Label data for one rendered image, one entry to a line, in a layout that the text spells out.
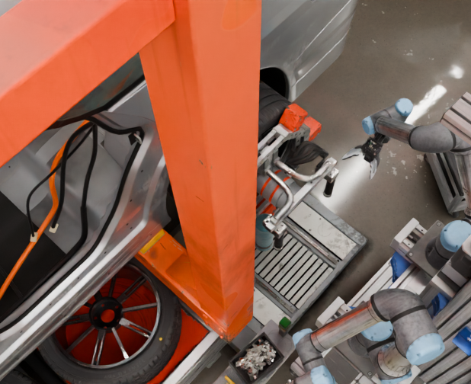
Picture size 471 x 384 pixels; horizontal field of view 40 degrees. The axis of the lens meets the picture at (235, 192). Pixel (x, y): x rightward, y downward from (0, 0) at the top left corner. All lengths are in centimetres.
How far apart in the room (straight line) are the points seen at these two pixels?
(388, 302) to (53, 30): 147
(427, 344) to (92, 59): 142
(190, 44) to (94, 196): 173
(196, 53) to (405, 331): 125
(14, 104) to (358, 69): 353
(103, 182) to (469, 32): 278
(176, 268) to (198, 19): 195
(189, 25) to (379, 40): 348
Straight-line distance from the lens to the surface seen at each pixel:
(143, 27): 94
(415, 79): 427
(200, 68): 107
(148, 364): 295
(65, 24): 87
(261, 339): 290
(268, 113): 263
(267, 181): 275
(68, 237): 288
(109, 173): 270
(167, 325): 298
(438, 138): 248
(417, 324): 203
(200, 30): 100
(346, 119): 402
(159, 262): 288
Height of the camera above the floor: 337
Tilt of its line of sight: 64 degrees down
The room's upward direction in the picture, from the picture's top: 2 degrees counter-clockwise
